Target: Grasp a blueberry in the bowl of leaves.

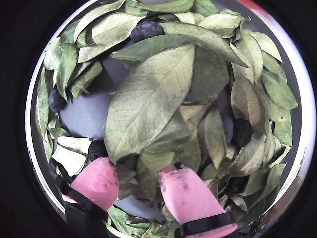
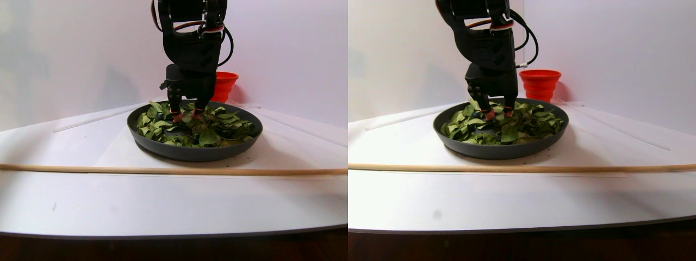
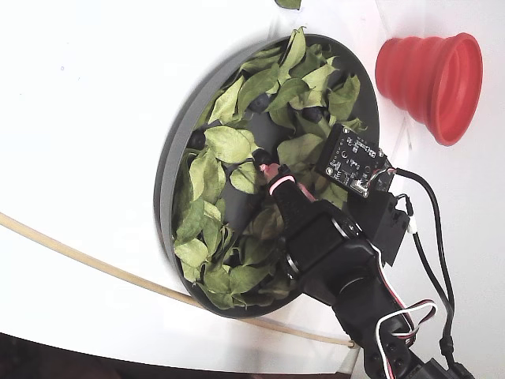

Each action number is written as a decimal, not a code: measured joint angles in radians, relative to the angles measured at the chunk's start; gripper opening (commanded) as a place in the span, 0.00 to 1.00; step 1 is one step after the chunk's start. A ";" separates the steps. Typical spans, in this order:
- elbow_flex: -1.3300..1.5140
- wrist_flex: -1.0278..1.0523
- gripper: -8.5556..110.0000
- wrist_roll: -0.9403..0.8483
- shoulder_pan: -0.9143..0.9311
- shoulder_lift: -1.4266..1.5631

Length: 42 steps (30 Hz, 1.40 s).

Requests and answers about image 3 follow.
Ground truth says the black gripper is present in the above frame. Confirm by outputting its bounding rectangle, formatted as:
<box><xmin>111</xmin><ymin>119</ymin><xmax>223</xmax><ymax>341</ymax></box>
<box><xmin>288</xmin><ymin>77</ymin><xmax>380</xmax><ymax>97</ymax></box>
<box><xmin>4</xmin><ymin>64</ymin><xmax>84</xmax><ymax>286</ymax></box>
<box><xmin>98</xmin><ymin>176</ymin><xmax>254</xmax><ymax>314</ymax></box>
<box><xmin>258</xmin><ymin>160</ymin><xmax>387</xmax><ymax>309</ymax></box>

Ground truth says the grey round bowl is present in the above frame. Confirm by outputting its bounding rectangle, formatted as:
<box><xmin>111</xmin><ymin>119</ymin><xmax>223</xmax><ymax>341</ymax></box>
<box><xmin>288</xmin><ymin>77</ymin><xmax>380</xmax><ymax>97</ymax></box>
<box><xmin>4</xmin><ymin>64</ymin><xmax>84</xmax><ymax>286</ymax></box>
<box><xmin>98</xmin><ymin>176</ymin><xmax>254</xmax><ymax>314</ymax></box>
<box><xmin>152</xmin><ymin>34</ymin><xmax>380</xmax><ymax>320</ymax></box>

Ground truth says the red collapsible silicone cup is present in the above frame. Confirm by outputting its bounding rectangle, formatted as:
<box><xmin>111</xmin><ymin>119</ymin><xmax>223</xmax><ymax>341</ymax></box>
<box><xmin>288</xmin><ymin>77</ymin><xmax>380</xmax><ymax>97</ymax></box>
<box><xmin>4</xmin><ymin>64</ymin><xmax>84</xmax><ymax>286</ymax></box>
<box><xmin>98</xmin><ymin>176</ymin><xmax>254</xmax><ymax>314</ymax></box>
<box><xmin>374</xmin><ymin>32</ymin><xmax>484</xmax><ymax>147</ymax></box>

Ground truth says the beige flexible tube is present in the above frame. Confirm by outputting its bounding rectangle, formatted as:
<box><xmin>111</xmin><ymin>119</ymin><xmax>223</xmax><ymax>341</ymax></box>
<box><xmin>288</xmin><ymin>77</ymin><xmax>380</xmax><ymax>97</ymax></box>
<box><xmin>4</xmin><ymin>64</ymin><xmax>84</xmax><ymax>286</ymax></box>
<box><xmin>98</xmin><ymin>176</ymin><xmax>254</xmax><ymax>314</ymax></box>
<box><xmin>0</xmin><ymin>212</ymin><xmax>358</xmax><ymax>351</ymax></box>

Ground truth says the black camera circuit board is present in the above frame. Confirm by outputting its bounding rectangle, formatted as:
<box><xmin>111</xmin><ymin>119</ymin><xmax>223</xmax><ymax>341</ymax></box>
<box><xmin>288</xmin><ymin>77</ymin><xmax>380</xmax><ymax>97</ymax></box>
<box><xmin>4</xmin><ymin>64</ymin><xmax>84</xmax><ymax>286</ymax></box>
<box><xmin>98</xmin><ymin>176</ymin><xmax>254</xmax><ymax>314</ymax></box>
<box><xmin>314</xmin><ymin>123</ymin><xmax>395</xmax><ymax>197</ymax></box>

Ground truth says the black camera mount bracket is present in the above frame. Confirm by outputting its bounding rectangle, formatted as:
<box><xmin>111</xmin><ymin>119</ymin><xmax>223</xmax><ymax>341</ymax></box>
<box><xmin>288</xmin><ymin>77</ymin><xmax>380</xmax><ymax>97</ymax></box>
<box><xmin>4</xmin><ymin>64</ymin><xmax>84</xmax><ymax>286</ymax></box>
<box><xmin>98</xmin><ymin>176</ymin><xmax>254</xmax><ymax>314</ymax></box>
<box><xmin>346</xmin><ymin>188</ymin><xmax>412</xmax><ymax>270</ymax></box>

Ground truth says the black camera cable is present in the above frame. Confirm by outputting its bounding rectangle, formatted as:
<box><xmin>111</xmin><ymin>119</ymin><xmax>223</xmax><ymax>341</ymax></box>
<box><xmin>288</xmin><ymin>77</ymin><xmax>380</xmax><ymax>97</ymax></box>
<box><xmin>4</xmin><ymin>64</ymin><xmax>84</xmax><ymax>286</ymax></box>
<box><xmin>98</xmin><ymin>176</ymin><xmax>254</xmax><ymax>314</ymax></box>
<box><xmin>394</xmin><ymin>167</ymin><xmax>474</xmax><ymax>379</ymax></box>

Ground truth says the red white black servo wire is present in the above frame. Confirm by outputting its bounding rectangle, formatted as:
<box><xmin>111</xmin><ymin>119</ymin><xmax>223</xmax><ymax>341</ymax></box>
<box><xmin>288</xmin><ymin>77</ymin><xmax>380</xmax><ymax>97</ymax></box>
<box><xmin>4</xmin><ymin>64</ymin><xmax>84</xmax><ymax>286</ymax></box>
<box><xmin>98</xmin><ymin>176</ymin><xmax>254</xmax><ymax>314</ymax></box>
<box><xmin>373</xmin><ymin>252</ymin><xmax>440</xmax><ymax>379</ymax></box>

